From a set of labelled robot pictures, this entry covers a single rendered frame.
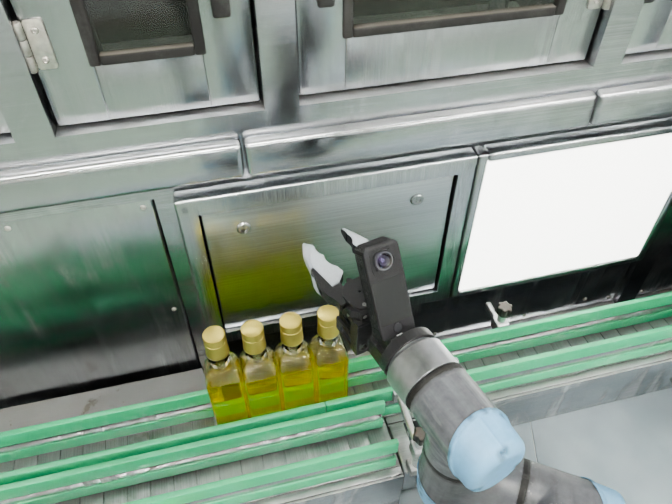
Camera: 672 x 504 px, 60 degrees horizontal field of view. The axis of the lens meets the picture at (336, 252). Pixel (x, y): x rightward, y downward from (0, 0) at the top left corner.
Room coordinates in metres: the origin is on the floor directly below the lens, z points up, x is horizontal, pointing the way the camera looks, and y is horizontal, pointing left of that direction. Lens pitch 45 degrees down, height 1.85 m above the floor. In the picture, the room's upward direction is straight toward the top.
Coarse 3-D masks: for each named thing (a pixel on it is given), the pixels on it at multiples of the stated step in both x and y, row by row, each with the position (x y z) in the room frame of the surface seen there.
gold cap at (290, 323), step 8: (288, 312) 0.57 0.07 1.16; (280, 320) 0.55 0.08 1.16; (288, 320) 0.55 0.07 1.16; (296, 320) 0.55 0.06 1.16; (280, 328) 0.54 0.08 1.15; (288, 328) 0.54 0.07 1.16; (296, 328) 0.54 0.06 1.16; (280, 336) 0.55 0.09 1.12; (288, 336) 0.53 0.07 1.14; (296, 336) 0.54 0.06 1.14; (288, 344) 0.53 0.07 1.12; (296, 344) 0.54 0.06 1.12
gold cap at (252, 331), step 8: (248, 320) 0.55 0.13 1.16; (256, 320) 0.55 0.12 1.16; (248, 328) 0.54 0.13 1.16; (256, 328) 0.54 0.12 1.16; (248, 336) 0.52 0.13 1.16; (256, 336) 0.52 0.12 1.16; (264, 336) 0.54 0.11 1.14; (248, 344) 0.52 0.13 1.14; (256, 344) 0.52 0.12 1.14; (264, 344) 0.53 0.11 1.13; (248, 352) 0.52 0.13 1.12; (256, 352) 0.52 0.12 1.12
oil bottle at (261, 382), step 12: (240, 360) 0.54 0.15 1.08; (264, 360) 0.53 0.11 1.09; (252, 372) 0.51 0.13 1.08; (264, 372) 0.51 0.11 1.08; (276, 372) 0.52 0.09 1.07; (252, 384) 0.51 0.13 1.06; (264, 384) 0.51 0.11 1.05; (276, 384) 0.52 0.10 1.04; (252, 396) 0.51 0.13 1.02; (264, 396) 0.51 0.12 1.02; (276, 396) 0.51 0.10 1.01; (252, 408) 0.50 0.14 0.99; (264, 408) 0.51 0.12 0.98; (276, 408) 0.51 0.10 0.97
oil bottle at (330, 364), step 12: (312, 348) 0.56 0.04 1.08; (324, 348) 0.55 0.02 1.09; (336, 348) 0.55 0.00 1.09; (324, 360) 0.54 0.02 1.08; (336, 360) 0.54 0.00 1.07; (348, 360) 0.55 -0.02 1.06; (324, 372) 0.53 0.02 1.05; (336, 372) 0.54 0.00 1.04; (324, 384) 0.53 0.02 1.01; (336, 384) 0.54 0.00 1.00; (324, 396) 0.53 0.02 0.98; (336, 396) 0.54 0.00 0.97
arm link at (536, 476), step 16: (528, 464) 0.29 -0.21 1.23; (528, 480) 0.27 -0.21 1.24; (544, 480) 0.27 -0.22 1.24; (560, 480) 0.27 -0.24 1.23; (576, 480) 0.28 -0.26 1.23; (592, 480) 0.28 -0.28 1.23; (528, 496) 0.26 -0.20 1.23; (544, 496) 0.26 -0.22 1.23; (560, 496) 0.25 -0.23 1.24; (576, 496) 0.25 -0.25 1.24; (592, 496) 0.26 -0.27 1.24; (608, 496) 0.26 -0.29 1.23
